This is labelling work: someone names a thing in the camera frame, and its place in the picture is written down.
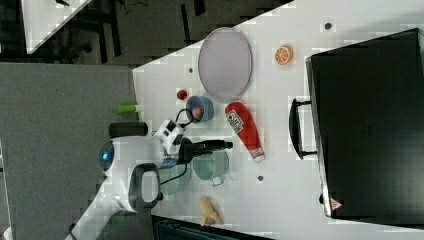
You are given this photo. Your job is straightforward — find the black cylinder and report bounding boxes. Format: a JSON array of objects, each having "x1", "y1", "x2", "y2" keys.
[{"x1": 109, "y1": 122, "x2": 148, "y2": 138}]

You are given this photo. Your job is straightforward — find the blue bowl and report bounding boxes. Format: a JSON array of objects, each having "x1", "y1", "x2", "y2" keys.
[{"x1": 185, "y1": 96, "x2": 214, "y2": 123}]

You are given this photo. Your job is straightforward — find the small red tomato toy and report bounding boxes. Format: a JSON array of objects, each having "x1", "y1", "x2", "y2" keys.
[{"x1": 177, "y1": 89, "x2": 188, "y2": 100}]

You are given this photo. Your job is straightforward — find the black oven handle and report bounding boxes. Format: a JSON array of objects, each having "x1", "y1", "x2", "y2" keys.
[{"x1": 289, "y1": 99, "x2": 316, "y2": 159}]

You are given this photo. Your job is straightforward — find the orange slice toy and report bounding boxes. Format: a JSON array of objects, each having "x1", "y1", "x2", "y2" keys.
[{"x1": 274, "y1": 45, "x2": 294, "y2": 65}]

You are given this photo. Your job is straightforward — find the green mug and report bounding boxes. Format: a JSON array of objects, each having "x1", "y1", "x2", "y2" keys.
[{"x1": 192, "y1": 151, "x2": 229, "y2": 187}]

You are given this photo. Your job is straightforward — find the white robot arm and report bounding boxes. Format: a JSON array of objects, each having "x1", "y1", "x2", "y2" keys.
[{"x1": 65, "y1": 134, "x2": 233, "y2": 240}]

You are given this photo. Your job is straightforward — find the red ketchup bottle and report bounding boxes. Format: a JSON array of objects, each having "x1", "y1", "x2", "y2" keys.
[{"x1": 225, "y1": 102, "x2": 265, "y2": 163}]

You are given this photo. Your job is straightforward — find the pink and green toy fruit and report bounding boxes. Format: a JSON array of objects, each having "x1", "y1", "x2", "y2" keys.
[{"x1": 192, "y1": 107, "x2": 203, "y2": 121}]

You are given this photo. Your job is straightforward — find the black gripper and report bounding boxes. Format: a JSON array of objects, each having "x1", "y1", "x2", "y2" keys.
[{"x1": 178, "y1": 138, "x2": 233, "y2": 164}]

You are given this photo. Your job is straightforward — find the yellow banana peel toy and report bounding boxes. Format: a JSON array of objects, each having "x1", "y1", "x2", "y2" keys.
[{"x1": 198, "y1": 197, "x2": 223, "y2": 226}]

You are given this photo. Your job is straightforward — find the large grey round plate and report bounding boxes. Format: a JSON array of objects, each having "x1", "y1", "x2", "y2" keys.
[{"x1": 198, "y1": 27, "x2": 253, "y2": 103}]

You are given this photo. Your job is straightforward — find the black cable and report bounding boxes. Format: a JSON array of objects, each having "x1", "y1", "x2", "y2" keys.
[{"x1": 159, "y1": 107, "x2": 198, "y2": 186}]

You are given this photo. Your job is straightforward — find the green marker tube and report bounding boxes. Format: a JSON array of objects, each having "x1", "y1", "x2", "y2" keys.
[{"x1": 117, "y1": 105, "x2": 141, "y2": 114}]

